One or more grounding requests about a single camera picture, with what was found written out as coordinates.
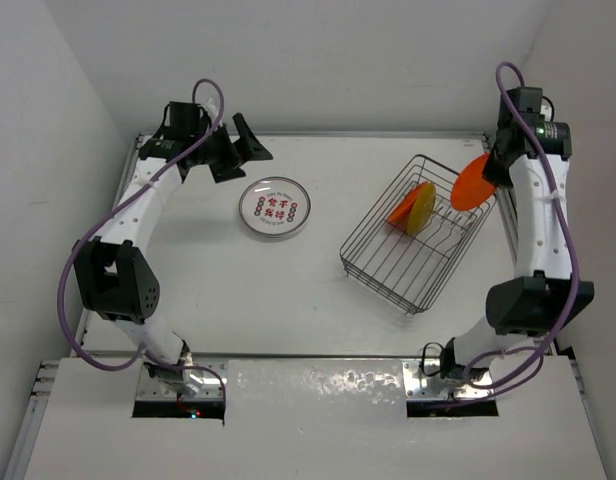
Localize orange plate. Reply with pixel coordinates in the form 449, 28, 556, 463
450, 153, 496, 211
387, 182, 426, 225

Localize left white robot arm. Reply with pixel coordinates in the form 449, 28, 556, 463
73, 102, 273, 365

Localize metal base plate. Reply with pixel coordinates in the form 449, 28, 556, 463
135, 354, 228, 401
402, 357, 493, 402

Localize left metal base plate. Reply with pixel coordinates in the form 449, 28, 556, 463
135, 354, 228, 401

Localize yellow plate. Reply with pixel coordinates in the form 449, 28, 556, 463
406, 183, 436, 236

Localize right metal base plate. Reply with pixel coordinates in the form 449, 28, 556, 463
402, 357, 493, 402

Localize white plate red characters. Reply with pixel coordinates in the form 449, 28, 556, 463
238, 176, 312, 234

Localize wire dish rack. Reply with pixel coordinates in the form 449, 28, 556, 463
339, 154, 496, 314

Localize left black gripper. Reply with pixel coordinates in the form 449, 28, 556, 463
191, 114, 272, 183

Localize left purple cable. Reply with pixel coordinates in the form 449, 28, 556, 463
56, 78, 227, 401

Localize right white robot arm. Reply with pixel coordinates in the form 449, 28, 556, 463
439, 86, 594, 381

